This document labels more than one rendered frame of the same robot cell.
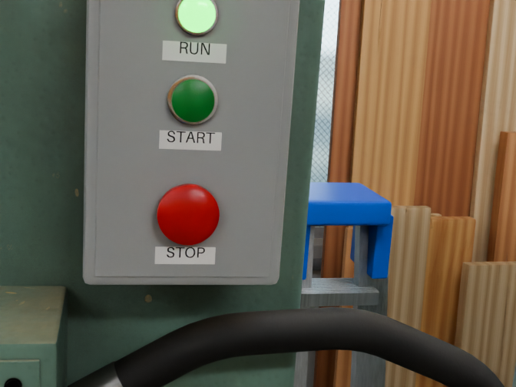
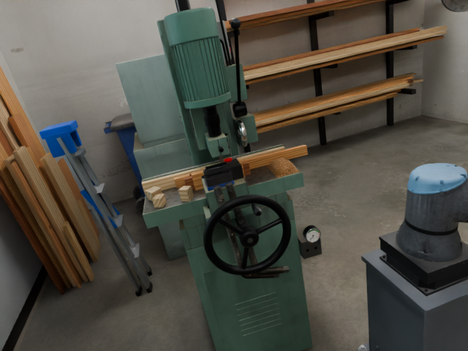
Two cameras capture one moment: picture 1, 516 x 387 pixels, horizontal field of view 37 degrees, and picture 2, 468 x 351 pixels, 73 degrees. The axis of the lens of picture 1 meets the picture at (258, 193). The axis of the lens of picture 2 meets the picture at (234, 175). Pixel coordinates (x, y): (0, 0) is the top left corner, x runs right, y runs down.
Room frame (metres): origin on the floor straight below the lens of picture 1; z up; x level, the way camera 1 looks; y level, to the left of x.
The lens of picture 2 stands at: (0.35, 1.58, 1.38)
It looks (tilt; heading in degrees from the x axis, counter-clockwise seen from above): 22 degrees down; 274
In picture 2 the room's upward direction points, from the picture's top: 12 degrees counter-clockwise
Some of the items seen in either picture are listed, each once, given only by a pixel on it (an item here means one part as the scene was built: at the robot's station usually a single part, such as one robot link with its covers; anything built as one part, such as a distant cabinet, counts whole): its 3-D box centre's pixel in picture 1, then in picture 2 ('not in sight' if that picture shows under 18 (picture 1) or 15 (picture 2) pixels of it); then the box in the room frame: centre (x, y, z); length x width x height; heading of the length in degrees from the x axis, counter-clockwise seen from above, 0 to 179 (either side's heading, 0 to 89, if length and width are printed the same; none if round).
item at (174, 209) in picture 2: not in sight; (223, 193); (0.48, 0.49, 0.87); 0.61 x 0.30 x 0.06; 11
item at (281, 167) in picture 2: not in sight; (281, 164); (0.24, 0.42, 0.92); 0.14 x 0.09 x 0.04; 101
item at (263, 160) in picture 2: not in sight; (242, 166); (0.39, 0.37, 0.92); 0.56 x 0.02 x 0.04; 11
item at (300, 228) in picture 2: not in sight; (306, 240); (0.19, 0.47, 0.58); 0.12 x 0.08 x 0.08; 101
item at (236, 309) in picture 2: not in sight; (241, 264); (0.50, 0.26, 0.36); 0.58 x 0.45 x 0.71; 101
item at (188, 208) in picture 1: (188, 214); not in sight; (0.36, 0.03, 1.36); 0.03 x 0.01 x 0.03; 101
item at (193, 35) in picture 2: not in sight; (198, 60); (0.47, 0.38, 1.35); 0.18 x 0.18 x 0.31
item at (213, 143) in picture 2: not in sight; (217, 144); (0.47, 0.36, 1.03); 0.14 x 0.07 x 0.09; 101
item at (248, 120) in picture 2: not in sight; (245, 129); (0.35, 0.17, 1.02); 0.09 x 0.07 x 0.12; 11
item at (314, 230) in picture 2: not in sight; (311, 235); (0.17, 0.54, 0.65); 0.06 x 0.04 x 0.08; 11
